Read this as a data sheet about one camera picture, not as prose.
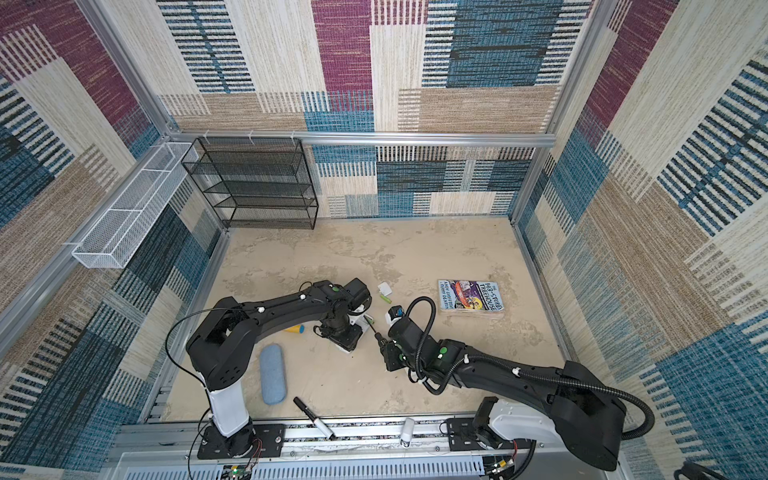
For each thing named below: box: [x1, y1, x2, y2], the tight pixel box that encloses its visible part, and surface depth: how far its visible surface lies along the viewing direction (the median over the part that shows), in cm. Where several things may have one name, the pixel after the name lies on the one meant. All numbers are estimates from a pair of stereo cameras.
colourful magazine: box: [438, 279, 505, 312], surface depth 98 cm
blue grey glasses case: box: [259, 343, 286, 405], surface depth 81 cm
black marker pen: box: [292, 396, 337, 441], surface depth 77 cm
